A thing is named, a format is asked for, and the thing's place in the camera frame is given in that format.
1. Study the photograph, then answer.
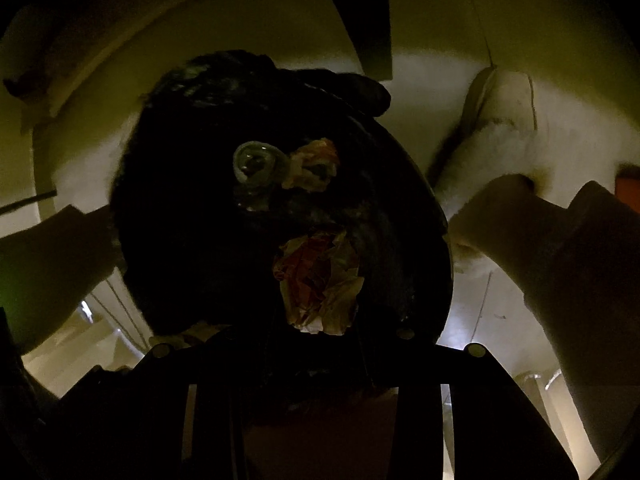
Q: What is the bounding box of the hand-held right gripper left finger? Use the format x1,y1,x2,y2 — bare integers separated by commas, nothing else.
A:
55,317,311,480

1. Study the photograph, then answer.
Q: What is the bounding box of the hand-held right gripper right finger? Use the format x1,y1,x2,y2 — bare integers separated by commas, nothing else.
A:
340,317,568,480

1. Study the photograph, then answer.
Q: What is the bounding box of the red and white paper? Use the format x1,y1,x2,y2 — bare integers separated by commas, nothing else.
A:
272,232,366,336

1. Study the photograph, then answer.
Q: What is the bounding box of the trash bin with black bag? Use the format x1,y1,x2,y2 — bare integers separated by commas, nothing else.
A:
109,50,455,356

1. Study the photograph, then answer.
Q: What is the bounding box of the person's right leg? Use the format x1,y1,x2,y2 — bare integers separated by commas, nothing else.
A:
450,175,640,463

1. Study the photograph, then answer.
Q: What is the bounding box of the clear plastic cup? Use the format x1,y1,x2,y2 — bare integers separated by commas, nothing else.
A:
232,141,291,211

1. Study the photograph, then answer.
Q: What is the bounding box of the small crumpled wrapper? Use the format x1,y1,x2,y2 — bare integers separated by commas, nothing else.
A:
282,137,342,193

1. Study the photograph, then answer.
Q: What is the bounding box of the white fluffy slipper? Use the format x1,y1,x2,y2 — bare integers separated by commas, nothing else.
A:
434,67,543,198

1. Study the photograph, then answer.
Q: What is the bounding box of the orange object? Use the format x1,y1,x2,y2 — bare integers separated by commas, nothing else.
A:
616,164,640,204

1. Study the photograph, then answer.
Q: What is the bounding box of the dark board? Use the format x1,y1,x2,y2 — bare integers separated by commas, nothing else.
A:
315,0,394,79

